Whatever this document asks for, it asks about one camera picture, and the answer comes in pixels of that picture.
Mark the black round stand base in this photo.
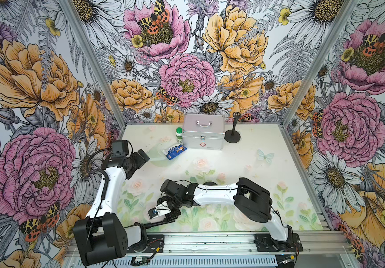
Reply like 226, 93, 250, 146
224, 130, 241, 144

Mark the black stand pole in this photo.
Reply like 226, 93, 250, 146
144, 218, 177, 229

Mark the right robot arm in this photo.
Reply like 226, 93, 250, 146
148, 178, 296, 251

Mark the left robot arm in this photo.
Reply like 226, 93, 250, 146
73, 140, 150, 267

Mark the clear plastic bag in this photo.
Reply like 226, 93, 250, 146
146, 146, 171, 168

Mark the blue snack packet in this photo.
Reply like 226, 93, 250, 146
165, 145, 187, 160

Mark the green capped white bottle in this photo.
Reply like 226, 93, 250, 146
176, 127, 183, 141

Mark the small circuit board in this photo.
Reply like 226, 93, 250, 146
130, 256, 149, 267

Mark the silver aluminium first aid case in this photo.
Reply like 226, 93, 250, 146
182, 114, 225, 150

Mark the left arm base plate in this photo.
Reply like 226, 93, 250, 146
127, 234, 165, 253

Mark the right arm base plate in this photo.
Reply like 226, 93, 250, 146
253, 233, 304, 252

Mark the aluminium front rail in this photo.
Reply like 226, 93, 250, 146
66, 232, 352, 257

